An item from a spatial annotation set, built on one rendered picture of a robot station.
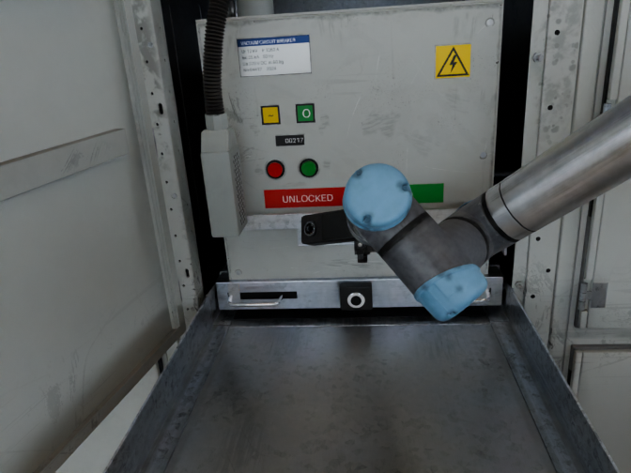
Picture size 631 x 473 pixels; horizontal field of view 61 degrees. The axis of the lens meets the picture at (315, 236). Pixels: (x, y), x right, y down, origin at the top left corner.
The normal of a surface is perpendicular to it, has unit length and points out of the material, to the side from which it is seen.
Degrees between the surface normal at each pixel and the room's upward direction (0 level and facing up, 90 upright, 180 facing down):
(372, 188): 60
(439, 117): 90
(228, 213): 90
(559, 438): 0
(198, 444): 0
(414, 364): 0
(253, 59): 90
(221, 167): 90
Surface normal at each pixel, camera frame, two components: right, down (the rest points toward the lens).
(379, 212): -0.09, -0.16
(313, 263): -0.08, 0.36
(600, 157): -0.63, 0.25
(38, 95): 0.96, 0.04
